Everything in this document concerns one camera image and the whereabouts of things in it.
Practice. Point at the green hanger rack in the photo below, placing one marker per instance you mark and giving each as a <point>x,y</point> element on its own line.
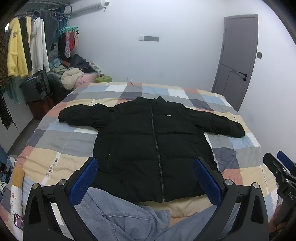
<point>68,29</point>

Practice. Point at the dark grey hanging garment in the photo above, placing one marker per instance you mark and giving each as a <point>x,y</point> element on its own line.
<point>50,25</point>

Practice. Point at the green box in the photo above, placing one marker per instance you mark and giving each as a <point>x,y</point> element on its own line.
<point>103,79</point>

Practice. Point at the grey switch beside door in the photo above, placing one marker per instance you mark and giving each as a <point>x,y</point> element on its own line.
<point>259,55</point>

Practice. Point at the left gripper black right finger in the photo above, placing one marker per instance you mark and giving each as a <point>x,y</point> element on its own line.
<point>251,222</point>

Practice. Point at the black clothes pile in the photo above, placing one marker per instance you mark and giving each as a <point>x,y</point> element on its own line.
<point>78,62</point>

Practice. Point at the pink garment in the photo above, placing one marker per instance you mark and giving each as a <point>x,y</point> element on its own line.
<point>86,78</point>

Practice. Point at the cream fluffy garment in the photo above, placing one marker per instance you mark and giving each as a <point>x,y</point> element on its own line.
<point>70,77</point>

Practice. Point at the grey wall switch panel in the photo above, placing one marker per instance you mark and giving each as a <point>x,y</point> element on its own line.
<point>148,38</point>

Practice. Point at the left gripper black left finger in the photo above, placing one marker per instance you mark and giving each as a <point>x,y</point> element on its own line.
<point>40,222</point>

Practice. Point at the white wall air conditioner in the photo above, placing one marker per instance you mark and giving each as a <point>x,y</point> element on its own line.
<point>84,7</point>

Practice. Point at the grey bedroom door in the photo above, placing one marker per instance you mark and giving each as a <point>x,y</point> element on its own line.
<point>238,53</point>

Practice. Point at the smartphone with pink screen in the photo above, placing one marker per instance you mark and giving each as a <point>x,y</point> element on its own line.
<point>18,221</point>

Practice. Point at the yellow fleece jacket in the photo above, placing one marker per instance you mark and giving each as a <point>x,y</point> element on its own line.
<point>16,61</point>

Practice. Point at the blue denim jeans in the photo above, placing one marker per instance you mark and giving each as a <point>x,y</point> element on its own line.
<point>111,218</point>

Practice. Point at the white hooded sweater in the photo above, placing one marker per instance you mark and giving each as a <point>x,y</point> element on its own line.
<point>38,49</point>

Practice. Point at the black puffer jacket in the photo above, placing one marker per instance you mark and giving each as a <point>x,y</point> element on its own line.
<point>146,148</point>

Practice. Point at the houndstooth scarf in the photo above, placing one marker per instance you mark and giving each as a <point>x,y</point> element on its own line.
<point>6,117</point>

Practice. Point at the black door handle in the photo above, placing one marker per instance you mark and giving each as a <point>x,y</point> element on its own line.
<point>244,76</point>

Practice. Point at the black suitcase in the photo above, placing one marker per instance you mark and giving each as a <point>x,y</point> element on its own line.
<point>36,88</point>

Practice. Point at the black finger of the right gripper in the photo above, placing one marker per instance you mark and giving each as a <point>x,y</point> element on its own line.
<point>277,167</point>
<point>288,163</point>

